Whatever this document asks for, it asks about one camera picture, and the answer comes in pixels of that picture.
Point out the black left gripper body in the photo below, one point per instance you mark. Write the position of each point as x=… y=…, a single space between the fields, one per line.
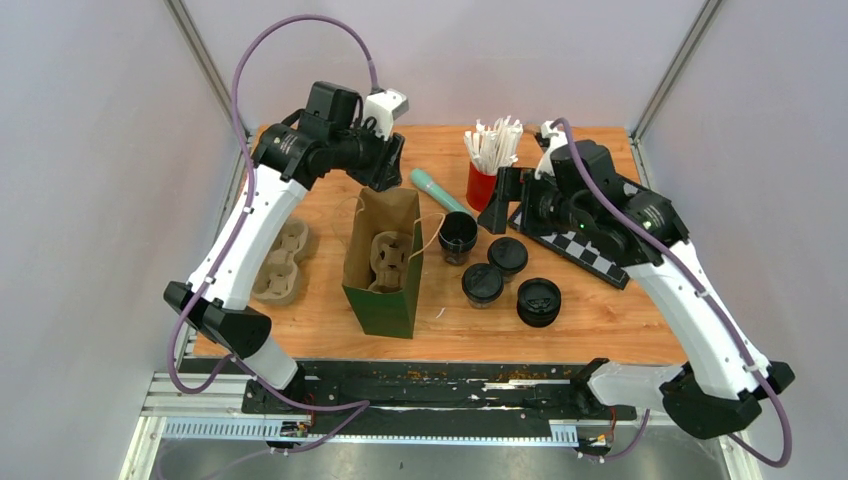
x=370 y=167

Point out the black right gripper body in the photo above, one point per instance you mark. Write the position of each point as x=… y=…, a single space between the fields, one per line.
x=542 y=211

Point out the stack of black cups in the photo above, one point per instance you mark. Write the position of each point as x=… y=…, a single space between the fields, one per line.
x=457 y=237

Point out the green paper bag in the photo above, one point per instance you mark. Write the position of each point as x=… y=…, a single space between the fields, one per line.
x=356 y=221

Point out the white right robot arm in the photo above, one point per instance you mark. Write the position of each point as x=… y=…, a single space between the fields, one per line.
x=719 y=388

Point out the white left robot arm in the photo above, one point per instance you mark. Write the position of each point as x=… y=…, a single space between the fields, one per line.
x=336 y=130

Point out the red cup holder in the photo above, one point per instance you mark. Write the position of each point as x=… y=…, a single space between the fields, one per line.
x=480 y=187

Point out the white wrapped straws bundle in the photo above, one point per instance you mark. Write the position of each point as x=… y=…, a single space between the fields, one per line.
x=491 y=147

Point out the teal handheld massager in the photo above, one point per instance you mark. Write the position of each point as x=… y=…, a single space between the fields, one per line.
x=424 y=182

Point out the black white chessboard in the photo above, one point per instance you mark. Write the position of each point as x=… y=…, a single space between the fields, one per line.
x=583 y=245

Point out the grey cardboard cup carrier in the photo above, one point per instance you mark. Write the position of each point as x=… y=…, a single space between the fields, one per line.
x=280 y=277

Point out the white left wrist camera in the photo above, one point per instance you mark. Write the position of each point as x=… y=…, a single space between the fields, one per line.
x=381 y=110

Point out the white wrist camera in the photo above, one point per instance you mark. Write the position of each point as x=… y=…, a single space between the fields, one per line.
x=381 y=110
x=550 y=132

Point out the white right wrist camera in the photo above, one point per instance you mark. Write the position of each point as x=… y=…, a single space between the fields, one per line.
x=550 y=132

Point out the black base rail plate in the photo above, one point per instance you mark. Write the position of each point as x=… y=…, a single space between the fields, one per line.
x=438 y=399

